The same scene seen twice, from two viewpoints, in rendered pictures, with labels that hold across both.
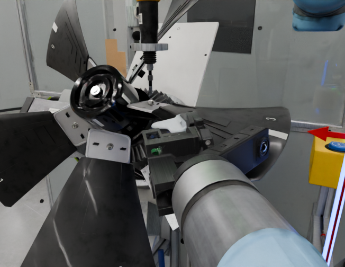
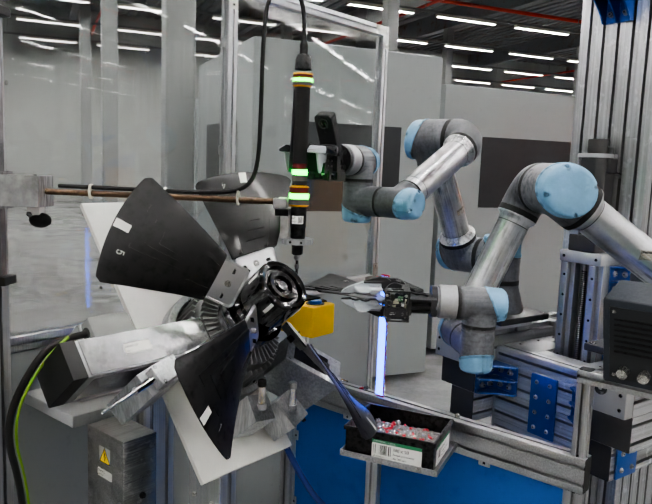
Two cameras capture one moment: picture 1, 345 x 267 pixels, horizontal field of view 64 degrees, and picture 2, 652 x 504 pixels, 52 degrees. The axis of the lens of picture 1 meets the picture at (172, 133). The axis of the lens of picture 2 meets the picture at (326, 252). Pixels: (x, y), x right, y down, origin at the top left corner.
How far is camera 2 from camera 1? 1.48 m
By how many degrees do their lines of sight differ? 75
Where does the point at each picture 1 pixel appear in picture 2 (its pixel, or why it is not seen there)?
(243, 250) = (489, 290)
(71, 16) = (171, 213)
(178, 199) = (450, 299)
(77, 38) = (198, 238)
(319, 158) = (315, 313)
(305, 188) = not seen: hidden behind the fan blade
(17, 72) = not seen: outside the picture
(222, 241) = (483, 293)
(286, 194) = not seen: hidden behind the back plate
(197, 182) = (452, 290)
